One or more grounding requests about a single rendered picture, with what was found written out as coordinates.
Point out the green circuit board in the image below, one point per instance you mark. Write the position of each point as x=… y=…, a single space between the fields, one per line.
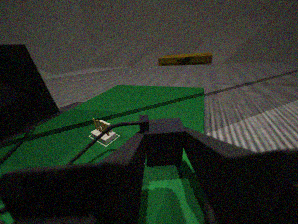
x=171 y=194

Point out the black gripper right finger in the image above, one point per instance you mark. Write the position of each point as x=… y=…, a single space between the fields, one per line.
x=242 y=186

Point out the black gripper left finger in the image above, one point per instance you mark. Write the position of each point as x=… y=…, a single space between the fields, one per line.
x=111 y=186

